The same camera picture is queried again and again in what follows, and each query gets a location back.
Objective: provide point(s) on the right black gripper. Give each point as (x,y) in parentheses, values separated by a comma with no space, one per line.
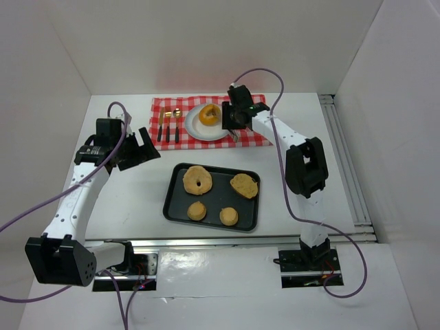
(230,123)

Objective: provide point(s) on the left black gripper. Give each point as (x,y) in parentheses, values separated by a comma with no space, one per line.
(130,155)

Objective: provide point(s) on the orange glazed donut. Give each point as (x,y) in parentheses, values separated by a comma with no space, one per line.
(210,115)

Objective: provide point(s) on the small round bun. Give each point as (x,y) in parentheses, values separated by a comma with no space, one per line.
(229,216)
(196,211)

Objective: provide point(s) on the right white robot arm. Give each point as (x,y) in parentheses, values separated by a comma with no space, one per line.
(303,160)

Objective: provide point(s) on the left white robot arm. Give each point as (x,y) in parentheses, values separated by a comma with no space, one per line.
(59,256)

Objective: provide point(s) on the brown bread slice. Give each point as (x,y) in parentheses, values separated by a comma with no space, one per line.
(244,185)

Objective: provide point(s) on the red checkered cloth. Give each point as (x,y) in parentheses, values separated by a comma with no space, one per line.
(248,137)

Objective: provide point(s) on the white round plate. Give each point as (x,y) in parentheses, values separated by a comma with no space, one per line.
(199,131)

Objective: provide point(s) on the large pale bagel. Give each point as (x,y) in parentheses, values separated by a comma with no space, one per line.
(197,180)

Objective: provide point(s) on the black rectangular tray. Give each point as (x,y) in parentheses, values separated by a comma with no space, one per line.
(221,195)

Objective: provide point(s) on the gold fork black handle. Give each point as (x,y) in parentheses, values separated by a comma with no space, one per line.
(168,115)

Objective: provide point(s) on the gold knife black handle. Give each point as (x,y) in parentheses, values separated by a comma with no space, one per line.
(160,122)

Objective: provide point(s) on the gold spoon black handle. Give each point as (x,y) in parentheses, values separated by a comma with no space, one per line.
(177,113)

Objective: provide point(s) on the aluminium rail front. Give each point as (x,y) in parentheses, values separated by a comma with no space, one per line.
(246,241)

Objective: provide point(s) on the aluminium rail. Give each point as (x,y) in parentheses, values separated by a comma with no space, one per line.
(246,241)
(364,230)

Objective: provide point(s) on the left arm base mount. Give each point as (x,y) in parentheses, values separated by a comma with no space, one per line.
(140,275)

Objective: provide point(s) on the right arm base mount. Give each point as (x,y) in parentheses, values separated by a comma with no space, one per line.
(296,272)

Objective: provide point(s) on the aluminium rail right side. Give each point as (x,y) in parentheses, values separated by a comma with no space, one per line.
(364,230)

